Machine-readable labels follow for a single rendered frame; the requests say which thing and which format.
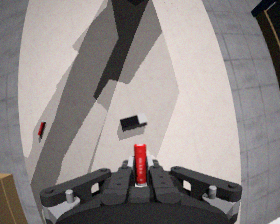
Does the black and white eraser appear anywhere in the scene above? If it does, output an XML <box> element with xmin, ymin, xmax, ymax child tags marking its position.
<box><xmin>120</xmin><ymin>113</ymin><xmax>147</xmax><ymax>129</ymax></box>

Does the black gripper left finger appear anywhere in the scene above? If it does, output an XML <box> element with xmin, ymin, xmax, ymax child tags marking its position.
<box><xmin>39</xmin><ymin>156</ymin><xmax>135</xmax><ymax>224</ymax></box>

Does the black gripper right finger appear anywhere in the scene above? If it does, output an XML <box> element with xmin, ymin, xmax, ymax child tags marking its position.
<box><xmin>146</xmin><ymin>156</ymin><xmax>242</xmax><ymax>223</ymax></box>

